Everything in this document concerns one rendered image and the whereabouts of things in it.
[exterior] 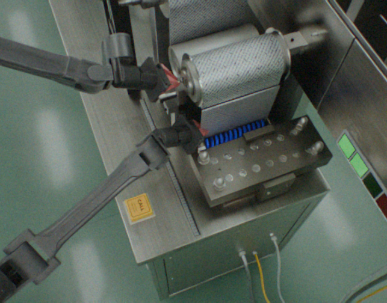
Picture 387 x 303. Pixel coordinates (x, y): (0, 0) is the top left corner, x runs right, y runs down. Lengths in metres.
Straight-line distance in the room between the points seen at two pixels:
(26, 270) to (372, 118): 0.85
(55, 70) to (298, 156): 0.74
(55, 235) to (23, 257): 0.08
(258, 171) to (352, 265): 1.21
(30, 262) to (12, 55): 0.45
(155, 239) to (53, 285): 1.06
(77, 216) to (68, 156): 1.51
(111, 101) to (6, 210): 1.13
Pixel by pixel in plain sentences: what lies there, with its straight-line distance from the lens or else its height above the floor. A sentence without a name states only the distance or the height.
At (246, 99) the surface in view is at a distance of 1.19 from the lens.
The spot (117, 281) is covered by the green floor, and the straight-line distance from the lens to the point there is 2.21.
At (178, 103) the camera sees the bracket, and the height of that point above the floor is 1.15.
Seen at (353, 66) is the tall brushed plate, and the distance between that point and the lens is 1.07.
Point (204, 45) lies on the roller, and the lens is 1.23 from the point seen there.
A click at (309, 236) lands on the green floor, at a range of 2.33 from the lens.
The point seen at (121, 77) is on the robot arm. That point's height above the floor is 1.37.
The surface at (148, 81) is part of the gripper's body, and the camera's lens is 1.04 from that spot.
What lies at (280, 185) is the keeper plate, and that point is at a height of 1.00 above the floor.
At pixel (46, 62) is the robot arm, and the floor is 1.42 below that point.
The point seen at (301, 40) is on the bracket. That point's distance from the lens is 1.22.
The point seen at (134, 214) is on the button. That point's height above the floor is 0.92.
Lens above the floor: 2.15
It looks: 62 degrees down
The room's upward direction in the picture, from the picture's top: 2 degrees clockwise
